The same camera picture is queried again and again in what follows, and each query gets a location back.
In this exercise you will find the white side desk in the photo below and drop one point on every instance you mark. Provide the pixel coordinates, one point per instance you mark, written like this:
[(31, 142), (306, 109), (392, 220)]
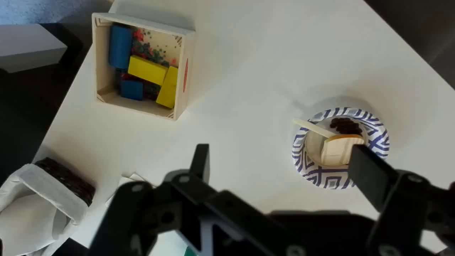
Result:
[(28, 44)]

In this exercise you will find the white open cardboard box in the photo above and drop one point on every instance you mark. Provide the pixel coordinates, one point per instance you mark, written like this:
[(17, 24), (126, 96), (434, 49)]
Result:
[(185, 71)]

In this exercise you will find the yellow wooden block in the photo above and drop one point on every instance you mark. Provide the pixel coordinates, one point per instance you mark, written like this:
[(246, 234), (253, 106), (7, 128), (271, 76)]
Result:
[(168, 89), (146, 69)]

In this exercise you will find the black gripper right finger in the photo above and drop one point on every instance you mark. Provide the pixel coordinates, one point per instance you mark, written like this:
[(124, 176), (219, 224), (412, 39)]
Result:
[(374, 174)]

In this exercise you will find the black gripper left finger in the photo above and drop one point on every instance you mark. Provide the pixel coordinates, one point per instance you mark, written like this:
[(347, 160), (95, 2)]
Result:
[(142, 217)]

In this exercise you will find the dark coffee granules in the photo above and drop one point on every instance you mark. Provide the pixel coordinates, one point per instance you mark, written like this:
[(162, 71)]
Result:
[(345, 125)]

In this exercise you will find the blue and white patterned bowl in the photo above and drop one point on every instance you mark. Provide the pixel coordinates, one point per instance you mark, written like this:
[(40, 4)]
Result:
[(375, 136)]

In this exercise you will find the large blue wooden block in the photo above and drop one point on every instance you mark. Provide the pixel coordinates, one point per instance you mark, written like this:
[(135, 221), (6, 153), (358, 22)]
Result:
[(119, 46)]

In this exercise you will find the dark brown flat object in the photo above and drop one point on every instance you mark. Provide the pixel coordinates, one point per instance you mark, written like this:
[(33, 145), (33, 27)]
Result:
[(71, 182)]

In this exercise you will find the small blue wooden block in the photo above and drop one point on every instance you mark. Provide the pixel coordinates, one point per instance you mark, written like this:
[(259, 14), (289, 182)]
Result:
[(131, 88)]

